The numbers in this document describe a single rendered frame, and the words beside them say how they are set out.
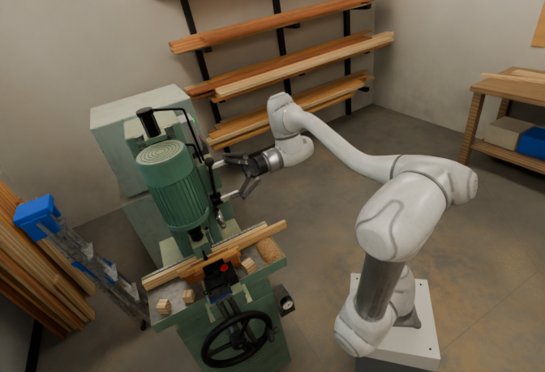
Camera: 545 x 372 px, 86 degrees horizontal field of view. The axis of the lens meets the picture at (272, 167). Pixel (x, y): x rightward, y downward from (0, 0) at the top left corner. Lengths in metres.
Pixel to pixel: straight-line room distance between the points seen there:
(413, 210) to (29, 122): 3.26
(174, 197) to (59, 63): 2.40
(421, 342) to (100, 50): 3.17
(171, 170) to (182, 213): 0.19
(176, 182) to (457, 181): 0.82
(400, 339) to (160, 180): 1.09
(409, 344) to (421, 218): 0.81
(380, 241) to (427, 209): 0.12
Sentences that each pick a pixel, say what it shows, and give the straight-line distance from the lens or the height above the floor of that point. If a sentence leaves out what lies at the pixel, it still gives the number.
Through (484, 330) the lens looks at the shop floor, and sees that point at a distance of 2.36.
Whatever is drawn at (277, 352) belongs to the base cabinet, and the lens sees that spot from 1.94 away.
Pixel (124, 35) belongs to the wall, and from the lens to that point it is 3.27.
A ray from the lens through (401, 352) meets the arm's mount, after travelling 1.39.
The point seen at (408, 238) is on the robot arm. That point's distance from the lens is 0.66.
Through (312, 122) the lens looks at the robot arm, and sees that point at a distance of 1.00.
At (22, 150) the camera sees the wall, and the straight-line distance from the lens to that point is 3.56.
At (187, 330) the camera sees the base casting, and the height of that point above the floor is 0.77.
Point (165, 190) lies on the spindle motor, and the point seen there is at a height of 1.40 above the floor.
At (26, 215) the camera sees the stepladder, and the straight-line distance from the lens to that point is 1.90.
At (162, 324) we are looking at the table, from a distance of 1.38.
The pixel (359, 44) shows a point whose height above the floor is 1.10.
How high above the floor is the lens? 1.95
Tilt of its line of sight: 33 degrees down
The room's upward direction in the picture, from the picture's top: 11 degrees counter-clockwise
